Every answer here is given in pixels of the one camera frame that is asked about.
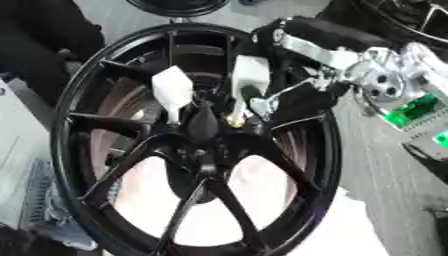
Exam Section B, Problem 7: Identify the blue grey fabric bundle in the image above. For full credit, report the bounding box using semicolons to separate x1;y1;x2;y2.
21;159;100;252

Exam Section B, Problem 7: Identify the black wheel with silver spokes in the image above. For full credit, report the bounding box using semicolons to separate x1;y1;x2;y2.
315;0;448;45

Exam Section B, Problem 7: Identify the black round tyre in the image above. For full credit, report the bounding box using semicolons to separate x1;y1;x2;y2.
124;0;233;18

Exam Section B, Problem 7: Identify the black spoked wheel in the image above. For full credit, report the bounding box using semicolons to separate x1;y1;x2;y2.
49;21;347;256

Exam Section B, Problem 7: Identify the white pin with square head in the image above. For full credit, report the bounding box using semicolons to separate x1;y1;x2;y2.
225;54;273;129

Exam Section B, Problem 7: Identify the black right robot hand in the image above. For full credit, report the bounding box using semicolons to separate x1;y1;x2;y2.
248;15;399;124

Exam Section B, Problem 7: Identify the white pin with pointed head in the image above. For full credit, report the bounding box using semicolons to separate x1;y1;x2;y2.
150;65;196;127

